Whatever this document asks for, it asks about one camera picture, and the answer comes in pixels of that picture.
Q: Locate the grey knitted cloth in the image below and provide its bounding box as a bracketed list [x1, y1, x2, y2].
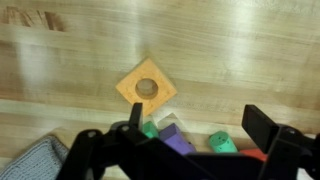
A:
[0, 134, 69, 180]

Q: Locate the light orange block with hole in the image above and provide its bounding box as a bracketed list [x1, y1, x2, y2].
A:
[115, 57, 178, 117]

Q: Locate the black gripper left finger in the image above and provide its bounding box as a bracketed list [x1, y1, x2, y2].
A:
[56, 102, 158, 180]

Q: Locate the red arch foam block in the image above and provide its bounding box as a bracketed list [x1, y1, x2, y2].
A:
[238, 147, 269, 163]

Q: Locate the purple foam block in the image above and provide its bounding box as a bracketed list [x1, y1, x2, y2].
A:
[158, 122, 197, 156]

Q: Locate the green bone-shaped foam block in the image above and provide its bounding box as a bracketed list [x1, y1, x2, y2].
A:
[142, 120, 160, 139]

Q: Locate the green cylinder foam block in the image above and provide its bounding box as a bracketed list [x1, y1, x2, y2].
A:
[208, 130, 239, 154]

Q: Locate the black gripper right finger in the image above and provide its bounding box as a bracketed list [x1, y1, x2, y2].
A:
[241, 104, 320, 180]

